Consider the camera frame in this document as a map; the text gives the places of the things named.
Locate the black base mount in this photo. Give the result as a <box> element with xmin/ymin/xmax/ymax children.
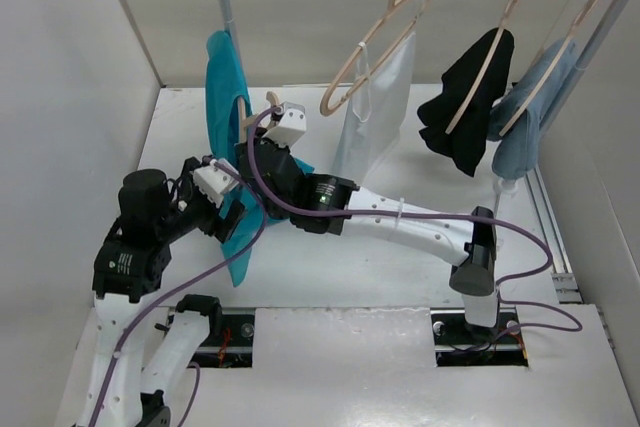
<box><xmin>191</xmin><ymin>309</ymin><xmax>256</xmax><ymax>369</ymax></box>
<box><xmin>431</xmin><ymin>309</ymin><xmax>529</xmax><ymax>367</ymax></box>

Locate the beige hanger with white shirt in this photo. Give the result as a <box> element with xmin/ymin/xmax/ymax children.
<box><xmin>319</xmin><ymin>0</ymin><xmax>438</xmax><ymax>117</ymax></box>

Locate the beige hanger with black shirt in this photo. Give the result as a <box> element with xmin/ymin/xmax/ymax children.
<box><xmin>445</xmin><ymin>0</ymin><xmax>519</xmax><ymax>135</ymax></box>

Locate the teal t shirt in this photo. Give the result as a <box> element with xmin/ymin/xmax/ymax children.
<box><xmin>204</xmin><ymin>29</ymin><xmax>316</xmax><ymax>289</ymax></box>

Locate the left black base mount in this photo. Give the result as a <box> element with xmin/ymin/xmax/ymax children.
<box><xmin>191</xmin><ymin>309</ymin><xmax>256</xmax><ymax>369</ymax></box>

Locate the purple cable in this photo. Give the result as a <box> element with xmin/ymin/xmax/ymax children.
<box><xmin>245</xmin><ymin>105</ymin><xmax>584</xmax><ymax>353</ymax></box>
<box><xmin>87</xmin><ymin>158</ymin><xmax>266</xmax><ymax>427</ymax></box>

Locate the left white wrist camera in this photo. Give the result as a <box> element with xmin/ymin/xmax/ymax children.
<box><xmin>192</xmin><ymin>158</ymin><xmax>239</xmax><ymax>208</ymax></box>

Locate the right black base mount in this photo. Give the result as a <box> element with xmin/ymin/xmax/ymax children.
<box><xmin>431</xmin><ymin>309</ymin><xmax>529</xmax><ymax>367</ymax></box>

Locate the aluminium side rail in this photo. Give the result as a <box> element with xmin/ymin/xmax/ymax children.
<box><xmin>524</xmin><ymin>167</ymin><xmax>583</xmax><ymax>304</ymax></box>

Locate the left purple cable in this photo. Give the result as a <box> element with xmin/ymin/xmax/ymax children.
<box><xmin>87</xmin><ymin>158</ymin><xmax>266</xmax><ymax>427</ymax></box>

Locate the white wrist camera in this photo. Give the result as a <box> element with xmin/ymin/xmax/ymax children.
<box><xmin>192</xmin><ymin>158</ymin><xmax>239</xmax><ymax>208</ymax></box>
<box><xmin>263</xmin><ymin>102</ymin><xmax>307</xmax><ymax>148</ymax></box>

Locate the beige plastic hanger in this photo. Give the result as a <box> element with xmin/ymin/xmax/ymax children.
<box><xmin>236</xmin><ymin>91</ymin><xmax>281</xmax><ymax>143</ymax></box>

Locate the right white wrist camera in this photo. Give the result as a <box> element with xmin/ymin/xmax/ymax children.
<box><xmin>263</xmin><ymin>102</ymin><xmax>307</xmax><ymax>148</ymax></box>

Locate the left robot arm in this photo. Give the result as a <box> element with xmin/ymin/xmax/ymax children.
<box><xmin>77</xmin><ymin>157</ymin><xmax>245</xmax><ymax>426</ymax></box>

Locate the light blue denim shirt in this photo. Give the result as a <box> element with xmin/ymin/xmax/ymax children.
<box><xmin>487</xmin><ymin>39</ymin><xmax>577</xmax><ymax>181</ymax></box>

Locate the black t shirt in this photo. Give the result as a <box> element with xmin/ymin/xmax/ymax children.
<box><xmin>417</xmin><ymin>28</ymin><xmax>515</xmax><ymax>177</ymax></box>

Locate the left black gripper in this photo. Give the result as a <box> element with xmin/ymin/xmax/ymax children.
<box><xmin>159</xmin><ymin>157</ymin><xmax>246</xmax><ymax>238</ymax></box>

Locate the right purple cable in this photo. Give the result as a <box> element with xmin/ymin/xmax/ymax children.
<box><xmin>245</xmin><ymin>105</ymin><xmax>584</xmax><ymax>353</ymax></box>

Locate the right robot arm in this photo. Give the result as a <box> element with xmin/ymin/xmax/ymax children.
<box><xmin>235</xmin><ymin>139</ymin><xmax>499</xmax><ymax>341</ymax></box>

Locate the beige hanger with blue shirt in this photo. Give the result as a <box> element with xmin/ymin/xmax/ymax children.
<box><xmin>499</xmin><ymin>0</ymin><xmax>598</xmax><ymax>137</ymax></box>

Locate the white tank top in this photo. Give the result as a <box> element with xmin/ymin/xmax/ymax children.
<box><xmin>320</xmin><ymin>0</ymin><xmax>431</xmax><ymax>183</ymax></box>

